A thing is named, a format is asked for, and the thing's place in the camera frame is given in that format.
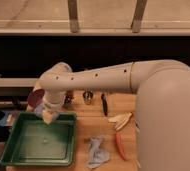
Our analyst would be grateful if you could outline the orange carrot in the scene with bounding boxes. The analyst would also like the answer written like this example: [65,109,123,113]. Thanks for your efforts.
[115,132,127,161]

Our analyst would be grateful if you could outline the yellow banana peel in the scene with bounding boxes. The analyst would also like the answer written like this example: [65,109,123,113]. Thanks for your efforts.
[108,112,132,131]

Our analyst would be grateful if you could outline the crumpled grey cloth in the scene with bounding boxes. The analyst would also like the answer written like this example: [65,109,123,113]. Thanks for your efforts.
[87,136,110,169]

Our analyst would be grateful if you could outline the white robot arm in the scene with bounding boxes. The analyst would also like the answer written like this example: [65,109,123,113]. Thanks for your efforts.
[39,60,190,171]

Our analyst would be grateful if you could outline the purple bowl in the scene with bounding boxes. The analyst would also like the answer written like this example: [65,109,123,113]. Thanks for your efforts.
[27,89,44,108]

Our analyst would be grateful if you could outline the black handled knife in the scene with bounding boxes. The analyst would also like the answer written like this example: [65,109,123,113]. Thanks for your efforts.
[101,93,108,117]

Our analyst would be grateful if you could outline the wooden table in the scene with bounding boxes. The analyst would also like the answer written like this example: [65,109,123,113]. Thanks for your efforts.
[6,91,138,171]

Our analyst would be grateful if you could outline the small metal cup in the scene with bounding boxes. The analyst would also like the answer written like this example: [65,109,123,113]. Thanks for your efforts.
[83,91,94,105]

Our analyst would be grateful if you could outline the green plastic tray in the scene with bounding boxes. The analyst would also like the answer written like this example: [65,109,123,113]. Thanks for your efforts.
[0,112,76,167]

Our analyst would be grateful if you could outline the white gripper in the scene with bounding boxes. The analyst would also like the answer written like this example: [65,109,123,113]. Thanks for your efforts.
[34,91,65,125]

